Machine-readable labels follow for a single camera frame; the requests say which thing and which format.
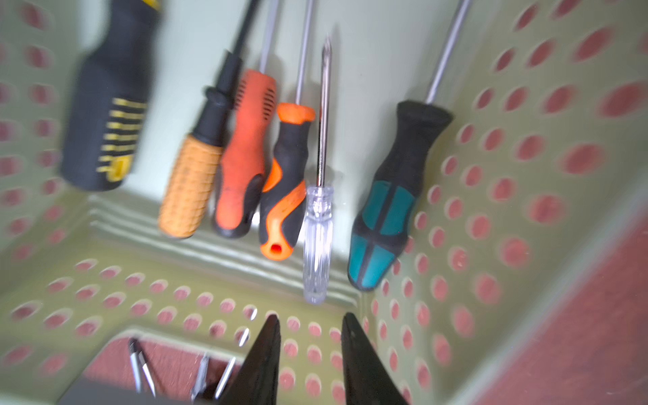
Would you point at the black yellow striped screwdriver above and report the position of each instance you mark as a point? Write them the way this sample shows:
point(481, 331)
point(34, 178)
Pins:
point(110, 100)

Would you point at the black yellow dotted screwdriver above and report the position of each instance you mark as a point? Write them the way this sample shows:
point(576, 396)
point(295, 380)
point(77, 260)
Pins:
point(241, 339)

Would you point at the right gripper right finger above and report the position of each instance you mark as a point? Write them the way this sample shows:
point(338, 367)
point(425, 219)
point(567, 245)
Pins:
point(366, 381)

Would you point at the green black large screwdriver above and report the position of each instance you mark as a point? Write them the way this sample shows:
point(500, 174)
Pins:
point(201, 378)

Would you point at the yellow handled screwdriver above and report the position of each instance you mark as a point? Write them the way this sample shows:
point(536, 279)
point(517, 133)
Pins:
point(191, 183)

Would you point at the orange black curved screwdriver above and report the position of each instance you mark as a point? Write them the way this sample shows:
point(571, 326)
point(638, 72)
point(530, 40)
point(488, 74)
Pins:
point(282, 206)

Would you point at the clear small screwdriver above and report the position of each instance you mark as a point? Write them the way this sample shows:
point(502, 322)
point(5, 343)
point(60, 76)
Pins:
point(143, 366)

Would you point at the orange slim screwdriver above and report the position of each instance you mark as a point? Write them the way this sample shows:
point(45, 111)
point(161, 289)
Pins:
point(133, 356)

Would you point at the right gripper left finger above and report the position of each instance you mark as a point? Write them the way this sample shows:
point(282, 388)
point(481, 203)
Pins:
point(257, 380)

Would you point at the light green plastic bin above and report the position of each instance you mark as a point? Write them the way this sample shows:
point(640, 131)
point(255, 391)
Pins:
point(524, 280)

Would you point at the clear handled screwdriver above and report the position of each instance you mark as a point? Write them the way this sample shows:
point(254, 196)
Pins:
point(318, 216)

